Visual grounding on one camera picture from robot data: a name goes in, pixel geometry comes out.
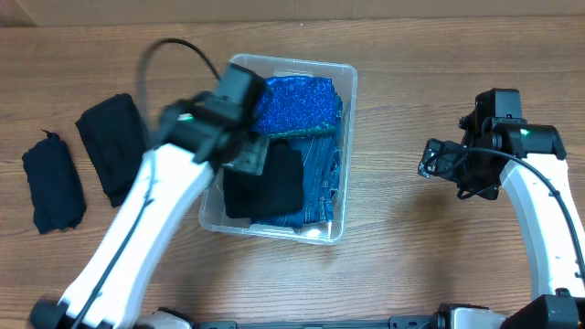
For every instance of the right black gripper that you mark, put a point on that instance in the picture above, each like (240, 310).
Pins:
(449, 170)

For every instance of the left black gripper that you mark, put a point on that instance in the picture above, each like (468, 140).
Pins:
(249, 155)

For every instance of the square black cloth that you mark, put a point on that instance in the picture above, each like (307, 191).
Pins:
(277, 191)

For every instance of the sparkly blue cloth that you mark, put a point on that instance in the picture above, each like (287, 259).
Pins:
(298, 106)

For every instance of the clear plastic storage bin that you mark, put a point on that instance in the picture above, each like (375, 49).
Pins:
(344, 77)

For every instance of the blue denim jeans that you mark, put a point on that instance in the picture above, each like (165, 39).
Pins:
(321, 175)

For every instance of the long black cloth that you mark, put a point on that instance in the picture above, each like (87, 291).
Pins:
(112, 133)

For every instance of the small black cloth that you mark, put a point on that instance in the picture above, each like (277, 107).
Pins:
(55, 186)

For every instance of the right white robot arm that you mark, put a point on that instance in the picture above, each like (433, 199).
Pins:
(500, 150)

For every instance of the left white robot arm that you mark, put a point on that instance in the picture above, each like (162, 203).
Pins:
(195, 138)

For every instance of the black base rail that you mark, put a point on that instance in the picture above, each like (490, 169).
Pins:
(393, 322)

